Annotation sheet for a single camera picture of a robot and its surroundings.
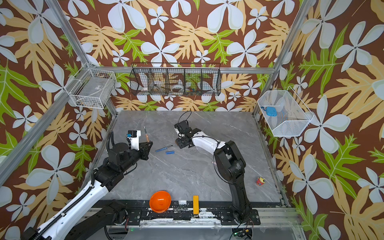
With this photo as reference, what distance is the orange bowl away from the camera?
74cm

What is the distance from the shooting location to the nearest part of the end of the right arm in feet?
2.31

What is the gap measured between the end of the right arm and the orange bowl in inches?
11.0
